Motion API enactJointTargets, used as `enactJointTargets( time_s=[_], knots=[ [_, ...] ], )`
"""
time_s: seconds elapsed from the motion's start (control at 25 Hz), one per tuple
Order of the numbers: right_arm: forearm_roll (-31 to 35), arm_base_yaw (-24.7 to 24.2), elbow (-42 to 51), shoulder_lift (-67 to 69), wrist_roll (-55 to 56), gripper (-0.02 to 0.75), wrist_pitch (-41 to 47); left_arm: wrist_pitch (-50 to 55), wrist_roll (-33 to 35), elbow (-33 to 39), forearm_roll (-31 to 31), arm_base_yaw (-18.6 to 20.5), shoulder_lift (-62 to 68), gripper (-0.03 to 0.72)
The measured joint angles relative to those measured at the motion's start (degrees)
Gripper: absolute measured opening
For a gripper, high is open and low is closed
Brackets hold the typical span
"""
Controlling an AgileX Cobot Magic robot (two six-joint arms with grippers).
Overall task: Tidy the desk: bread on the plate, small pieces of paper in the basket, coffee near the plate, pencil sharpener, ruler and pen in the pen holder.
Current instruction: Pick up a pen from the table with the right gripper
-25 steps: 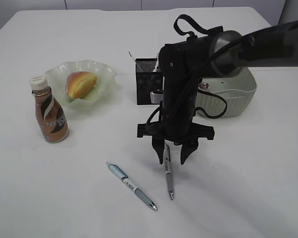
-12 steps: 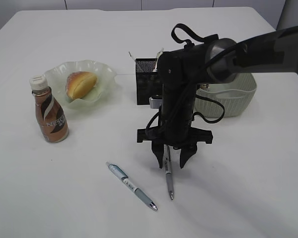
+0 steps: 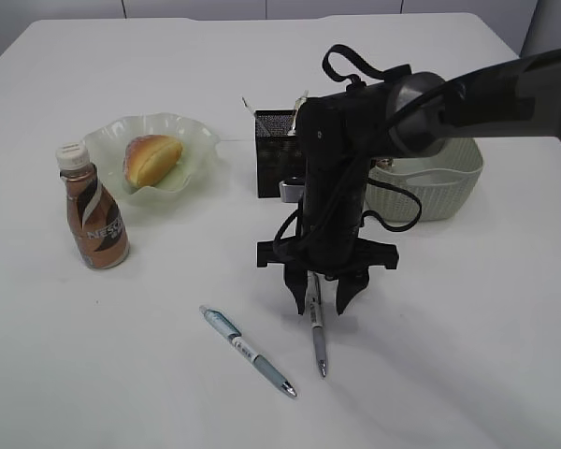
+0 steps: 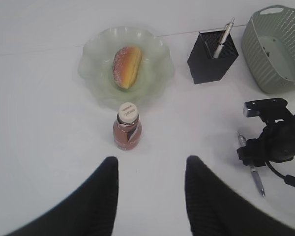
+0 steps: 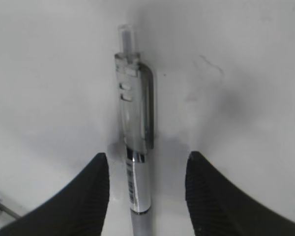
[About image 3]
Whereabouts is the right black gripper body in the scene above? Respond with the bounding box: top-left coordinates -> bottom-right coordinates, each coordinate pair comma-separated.
256,156 -> 398,277

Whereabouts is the orange bread roll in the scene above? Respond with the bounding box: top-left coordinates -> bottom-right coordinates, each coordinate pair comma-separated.
123,135 -> 183,189

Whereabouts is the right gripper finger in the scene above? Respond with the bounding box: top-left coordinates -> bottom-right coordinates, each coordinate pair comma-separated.
336,268 -> 369,314
283,265 -> 309,315

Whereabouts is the grey pen with clip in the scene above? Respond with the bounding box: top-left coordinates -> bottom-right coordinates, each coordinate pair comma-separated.
306,271 -> 328,378

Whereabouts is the green wavy glass plate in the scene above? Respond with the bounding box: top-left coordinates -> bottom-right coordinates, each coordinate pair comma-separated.
82,112 -> 220,207

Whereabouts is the blue-grey pen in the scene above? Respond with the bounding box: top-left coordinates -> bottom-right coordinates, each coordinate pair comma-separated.
199,305 -> 297,398

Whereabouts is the white plastic ruler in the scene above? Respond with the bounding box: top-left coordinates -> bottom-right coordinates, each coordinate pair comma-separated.
241,96 -> 258,123

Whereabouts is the grey-green plastic basket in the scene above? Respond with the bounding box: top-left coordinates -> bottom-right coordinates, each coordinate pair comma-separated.
366,138 -> 484,223

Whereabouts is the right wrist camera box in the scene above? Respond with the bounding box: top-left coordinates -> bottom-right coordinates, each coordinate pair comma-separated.
279,177 -> 305,203

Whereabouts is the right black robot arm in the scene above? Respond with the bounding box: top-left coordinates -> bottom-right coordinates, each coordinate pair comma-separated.
257,44 -> 561,311

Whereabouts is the brown coffee bottle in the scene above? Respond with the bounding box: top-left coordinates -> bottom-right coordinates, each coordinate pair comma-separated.
55,143 -> 130,269

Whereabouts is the beige and white pen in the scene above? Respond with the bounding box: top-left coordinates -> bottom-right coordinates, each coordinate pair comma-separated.
287,90 -> 309,137

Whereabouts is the black mesh pen holder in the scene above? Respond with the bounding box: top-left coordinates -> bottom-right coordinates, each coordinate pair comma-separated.
254,109 -> 306,198

